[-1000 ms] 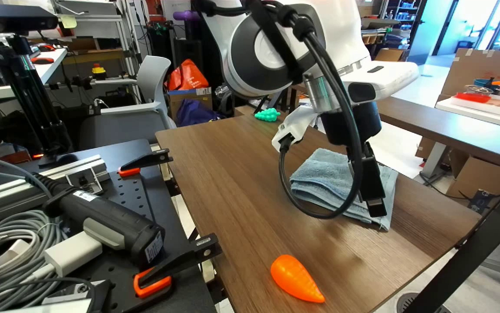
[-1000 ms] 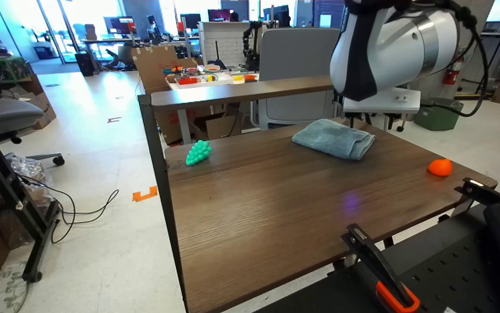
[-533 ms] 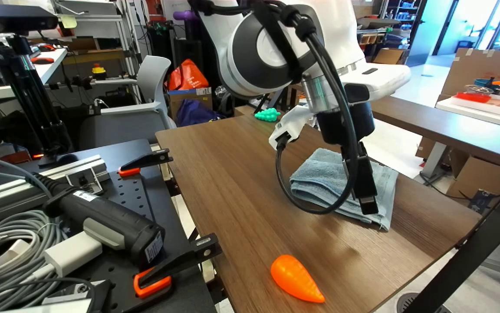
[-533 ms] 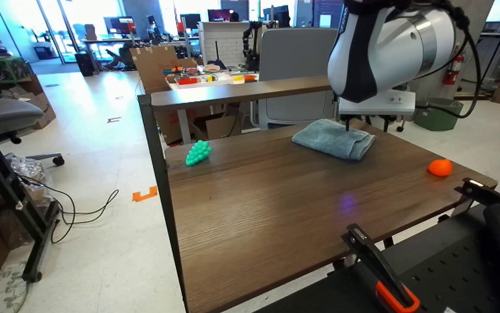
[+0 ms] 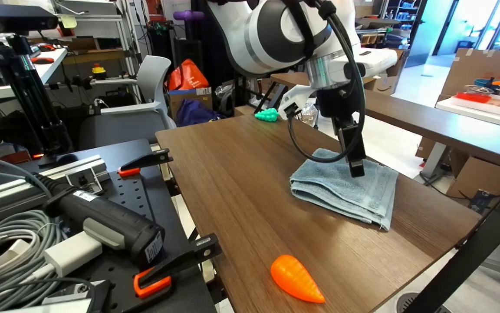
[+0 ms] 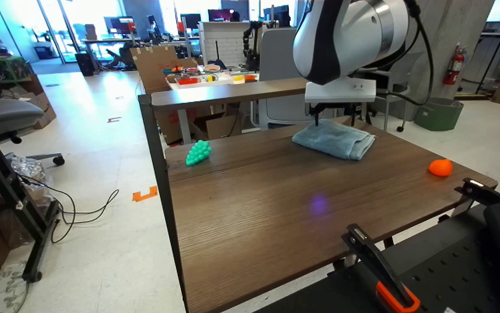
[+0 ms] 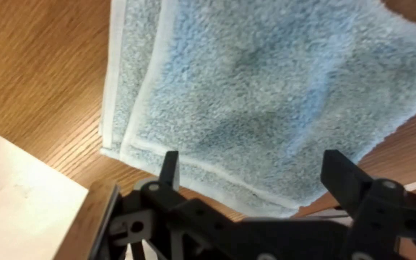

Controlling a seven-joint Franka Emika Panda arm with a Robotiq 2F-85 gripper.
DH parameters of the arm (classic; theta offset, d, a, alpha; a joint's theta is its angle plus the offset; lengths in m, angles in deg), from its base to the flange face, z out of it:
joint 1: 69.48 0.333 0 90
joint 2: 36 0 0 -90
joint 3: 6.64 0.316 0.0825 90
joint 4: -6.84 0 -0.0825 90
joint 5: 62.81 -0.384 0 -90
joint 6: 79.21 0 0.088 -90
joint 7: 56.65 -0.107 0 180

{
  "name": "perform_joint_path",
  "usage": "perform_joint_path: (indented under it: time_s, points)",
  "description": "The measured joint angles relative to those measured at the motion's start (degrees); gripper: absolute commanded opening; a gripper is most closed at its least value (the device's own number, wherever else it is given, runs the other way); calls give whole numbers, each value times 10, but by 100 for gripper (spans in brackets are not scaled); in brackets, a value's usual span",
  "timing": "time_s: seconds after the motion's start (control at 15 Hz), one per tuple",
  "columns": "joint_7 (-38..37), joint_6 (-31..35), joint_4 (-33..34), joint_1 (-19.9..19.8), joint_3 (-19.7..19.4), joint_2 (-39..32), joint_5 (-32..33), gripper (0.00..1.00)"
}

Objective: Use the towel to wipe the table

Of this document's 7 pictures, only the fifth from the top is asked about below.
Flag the cardboard box under desk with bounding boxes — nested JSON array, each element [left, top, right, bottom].
[[444, 154, 500, 205]]

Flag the grey metal shelf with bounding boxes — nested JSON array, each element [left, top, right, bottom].
[[57, 0, 147, 59]]

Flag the black metal beam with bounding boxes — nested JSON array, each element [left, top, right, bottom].
[[402, 172, 500, 313]]

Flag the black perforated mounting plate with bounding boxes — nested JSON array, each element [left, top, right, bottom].
[[5, 137, 217, 313]]

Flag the purple bag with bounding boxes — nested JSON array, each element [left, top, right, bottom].
[[175, 97, 222, 128]]

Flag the large upright cardboard sheet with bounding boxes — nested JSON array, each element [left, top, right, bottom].
[[439, 46, 500, 100]]

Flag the grey cable bundle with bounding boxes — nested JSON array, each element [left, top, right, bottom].
[[0, 206, 65, 311]]

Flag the orange toy carrot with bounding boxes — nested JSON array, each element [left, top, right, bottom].
[[267, 253, 326, 305]]

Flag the aluminium extrusion rail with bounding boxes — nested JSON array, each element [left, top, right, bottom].
[[0, 152, 111, 231]]

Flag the black handheld device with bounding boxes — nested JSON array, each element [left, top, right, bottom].
[[45, 187, 168, 269]]

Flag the light grey plastic chair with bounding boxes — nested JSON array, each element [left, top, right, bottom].
[[76, 53, 177, 149]]

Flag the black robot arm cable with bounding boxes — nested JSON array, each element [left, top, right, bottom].
[[282, 0, 368, 165]]

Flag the small cardboard box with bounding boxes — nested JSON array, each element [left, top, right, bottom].
[[166, 85, 215, 119]]

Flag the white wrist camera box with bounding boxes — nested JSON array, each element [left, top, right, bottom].
[[276, 46, 401, 121]]

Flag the green toy grapes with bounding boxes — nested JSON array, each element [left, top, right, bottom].
[[253, 106, 281, 125]]

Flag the white toy table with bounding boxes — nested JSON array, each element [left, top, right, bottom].
[[434, 93, 500, 133]]

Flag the white power adapter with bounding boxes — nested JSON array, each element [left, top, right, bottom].
[[43, 229, 104, 278]]

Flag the long wooden desk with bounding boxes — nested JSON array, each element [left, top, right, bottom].
[[269, 71, 500, 180]]

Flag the black orange-handled clamp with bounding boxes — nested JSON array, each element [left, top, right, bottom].
[[116, 147, 173, 180], [131, 232, 222, 300]]

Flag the black camera on tripod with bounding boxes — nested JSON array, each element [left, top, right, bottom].
[[0, 1, 60, 34]]

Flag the orange bag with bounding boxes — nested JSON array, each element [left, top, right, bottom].
[[163, 57, 211, 92]]

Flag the black tripod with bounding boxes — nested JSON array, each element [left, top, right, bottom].
[[0, 31, 78, 161]]

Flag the white work table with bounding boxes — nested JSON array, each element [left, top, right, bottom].
[[0, 45, 69, 106]]

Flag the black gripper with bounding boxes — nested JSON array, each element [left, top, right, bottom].
[[315, 79, 368, 179]]

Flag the light blue towel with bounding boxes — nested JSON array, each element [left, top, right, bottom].
[[288, 146, 401, 232]]

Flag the colourful toy pile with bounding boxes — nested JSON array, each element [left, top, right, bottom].
[[454, 76, 500, 112]]

